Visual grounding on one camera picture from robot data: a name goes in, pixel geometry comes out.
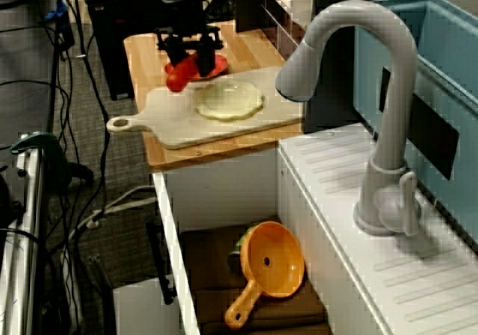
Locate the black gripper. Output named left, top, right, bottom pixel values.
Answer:
left=155, top=0, right=225, bottom=78

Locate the red toy sausage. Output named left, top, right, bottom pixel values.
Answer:
left=166, top=53, right=199, bottom=93

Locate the pale yellow scalloped plate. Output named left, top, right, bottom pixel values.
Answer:
left=193, top=81, right=265, bottom=122

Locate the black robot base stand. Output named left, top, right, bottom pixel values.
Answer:
left=85, top=0, right=210, bottom=101

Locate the red round plate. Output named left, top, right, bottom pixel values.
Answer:
left=164, top=53, right=229, bottom=81

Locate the dark tile backsplash panel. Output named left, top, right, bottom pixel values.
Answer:
left=235, top=0, right=311, bottom=58

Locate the black metal pole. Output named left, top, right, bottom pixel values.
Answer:
left=46, top=0, right=66, bottom=134

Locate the blue plug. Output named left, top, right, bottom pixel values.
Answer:
left=43, top=1, right=67, bottom=22

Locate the white toy sink unit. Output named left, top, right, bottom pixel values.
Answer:
left=151, top=122, right=478, bottom=335

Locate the green toy can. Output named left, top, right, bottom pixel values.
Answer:
left=228, top=227, right=252, bottom=276

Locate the grey toy faucet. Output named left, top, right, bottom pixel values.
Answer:
left=275, top=0, right=425, bottom=237

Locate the dark box device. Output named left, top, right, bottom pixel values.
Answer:
left=0, top=165, right=25, bottom=231

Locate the black tape patch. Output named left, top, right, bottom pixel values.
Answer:
left=379, top=67, right=460, bottom=181

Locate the teal plastic bin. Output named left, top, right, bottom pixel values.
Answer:
left=354, top=0, right=478, bottom=256

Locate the wooden cutting board with handle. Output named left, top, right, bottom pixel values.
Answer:
left=106, top=65, right=305, bottom=151

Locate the black cable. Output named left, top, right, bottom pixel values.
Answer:
left=69, top=0, right=112, bottom=246

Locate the dark vertical post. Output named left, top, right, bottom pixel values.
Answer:
left=304, top=0, right=391, bottom=134

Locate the white cable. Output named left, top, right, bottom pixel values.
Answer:
left=69, top=184, right=157, bottom=241

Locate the black cabinet bar handle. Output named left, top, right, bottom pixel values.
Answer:
left=145, top=219, right=179, bottom=306

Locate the white metal frame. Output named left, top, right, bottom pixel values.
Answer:
left=0, top=133, right=49, bottom=335

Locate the orange strainer with handle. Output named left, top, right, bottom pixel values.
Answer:
left=223, top=221, right=306, bottom=331

